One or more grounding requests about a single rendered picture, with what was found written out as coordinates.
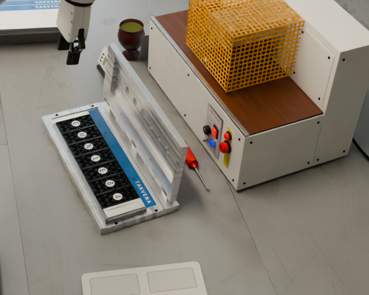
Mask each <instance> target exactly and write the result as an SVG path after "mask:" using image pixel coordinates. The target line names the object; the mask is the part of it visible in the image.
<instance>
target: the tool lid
mask: <svg viewBox="0 0 369 295"><path fill-rule="evenodd" d="M121 78H122V82H121ZM128 89H129V92H128ZM102 97H103V98H104V100H107V101H108V103H109V105H110V106H109V108H110V109H111V111H112V113H113V114H114V115H115V117H116V119H115V120H116V122H117V123H118V125H119V127H120V128H121V129H122V131H123V133H124V134H127V136H128V137H129V139H130V141H133V142H134V144H135V145H136V150H137V152H138V153H139V155H140V157H141V158H142V160H143V161H144V166H145V167H146V169H147V171H148V172H149V174H150V175H151V177H152V178H153V180H156V182H157V183H158V184H159V186H160V188H163V189H164V190H165V192H166V194H167V196H166V197H167V199H168V200H169V202H172V201H176V198H177V194H178V190H179V186H180V181H181V178H182V173H183V168H184V165H185V160H186V155H187V150H188V145H187V144H186V142H185V141H184V140H183V138H182V137H181V135H180V134H179V133H178V131H177V130H176V128H175V127H174V126H173V124H172V123H171V121H170V120H169V118H168V117H167V116H166V114H165V113H164V112H163V110H162V109H161V107H160V106H159V104H158V103H157V102H156V100H155V99H154V97H153V96H152V95H151V93H150V92H149V91H148V89H147V88H146V87H145V85H144V83H143V82H142V81H141V79H140V78H139V77H138V75H137V73H136V72H135V71H134V69H133V68H132V67H131V65H130V64H129V63H128V61H127V60H126V58H125V57H124V55H123V54H122V53H121V51H120V50H119V48H118V47H117V45H116V44H115V43H113V44H109V46H108V55H107V64H106V69H105V79H104V88H103V93H102ZM144 113H145V116H144ZM151 122H152V125H153V127H152V125H151ZM159 134H160V136H161V139H160V136H159ZM168 147H169V150H170V152H169V151H168Z"/></svg>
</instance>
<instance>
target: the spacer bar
mask: <svg viewBox="0 0 369 295"><path fill-rule="evenodd" d="M143 207H145V205H144V203H143V202H142V200H141V198H137V199H135V200H132V201H128V202H125V203H122V204H118V205H115V206H112V207H108V208H105V209H103V212H104V214H105V216H106V217H107V219H109V218H112V217H116V216H118V215H121V214H125V213H128V212H131V211H134V210H138V209H140V208H143Z"/></svg>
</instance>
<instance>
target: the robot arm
mask: <svg viewBox="0 0 369 295"><path fill-rule="evenodd" d="M5 1H6V0H0V5H1V4H2V3H4V2H5ZM94 1H95V0H61V1H60V5H59V10H58V14H57V19H56V25H57V27H58V28H59V35H60V36H59V41H58V45H57V49H58V50H69V48H70V51H68V55H67V61H66V64H67V65H77V64H78V63H79V59H80V53H81V52H82V51H83V50H84V49H85V48H86V46H85V41H86V39H87V35H88V29H89V25H90V15H91V5H92V4H93V2H94ZM76 38H78V39H76ZM74 43H78V46H75V47H74Z"/></svg>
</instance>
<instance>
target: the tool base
mask: <svg viewBox="0 0 369 295"><path fill-rule="evenodd" d="M92 105H94V107H92ZM109 106H110V105H109V103H108V101H107V100H105V102H101V103H99V102H98V103H95V104H90V105H86V106H83V107H78V108H74V109H70V110H67V111H63V112H58V113H55V114H51V115H46V116H42V117H41V119H42V125H43V127H44V128H45V130H46V132H47V134H48V136H49V138H50V140H51V141H52V144H53V146H54V148H55V150H56V151H57V153H58V155H59V157H60V159H61V161H62V163H63V164H64V166H65V168H66V170H67V172H68V174H69V176H70V178H71V180H72V182H73V184H74V185H75V187H76V189H77V191H78V193H79V195H80V197H81V199H82V201H83V203H84V205H85V207H86V209H87V210H88V212H89V214H90V216H91V218H92V220H93V221H94V223H95V225H96V227H97V229H98V231H99V233H100V235H104V234H107V233H110V232H113V231H116V230H119V229H122V228H126V227H129V226H131V225H135V224H138V223H140V222H144V221H147V220H150V219H153V218H156V217H160V216H162V215H165V214H169V213H171V212H175V211H178V210H179V204H178V202H177V201H172V202H169V200H168V199H167V197H166V196H167V194H166V192H165V190H164V189H163V188H160V186H159V184H158V183H157V182H156V180H153V178H152V177H151V175H150V174H149V172H148V171H147V169H146V167H145V166H144V161H143V160H142V158H141V157H140V155H139V153H138V152H137V150H136V145H135V144H134V142H133V141H130V139H129V137H128V136H127V134H124V133H123V131H122V129H121V128H120V127H119V125H118V123H117V122H116V120H115V119H116V117H115V115H114V114H113V113H112V111H111V109H110V108H109ZM96 108H97V109H99V111H100V112H101V114H102V116H103V117H104V119H105V121H106V122H107V124H108V126H109V127H110V128H111V130H112V132H113V134H114V135H115V137H116V138H117V140H118V141H119V143H120V145H121V146H122V148H123V150H124V151H125V153H126V154H127V156H128V158H129V159H130V161H131V163H132V164H133V166H134V168H135V169H136V171H137V172H138V174H139V175H140V177H141V179H142V180H143V182H144V183H145V185H146V187H147V188H148V190H149V192H150V193H151V195H152V197H153V198H154V200H155V201H156V203H157V206H154V207H151V208H148V209H147V211H146V212H143V213H141V214H138V215H134V216H132V217H128V218H125V219H122V220H119V221H116V222H117V223H118V224H117V225H115V222H112V223H110V224H107V225H106V224H105V222H104V220H103V218H102V216H101V215H100V213H99V211H98V209H97V207H96V206H95V204H94V201H93V200H92V198H91V196H90V194H89V193H88V191H87V189H86V187H85V185H84V183H83V181H82V179H81V178H80V176H79V174H78V172H77V170H76V168H75V167H74V164H73V163H72V161H71V159H70V157H69V155H68V154H67V152H66V150H65V148H64V146H63V144H62V142H61V141H60V139H59V137H58V135H57V133H56V131H55V129H54V127H53V124H55V122H54V119H57V118H61V117H64V116H69V115H73V114H77V113H80V112H84V111H89V110H92V109H96ZM56 114H58V116H56ZM155 209H157V210H158V211H157V212H156V211H155Z"/></svg>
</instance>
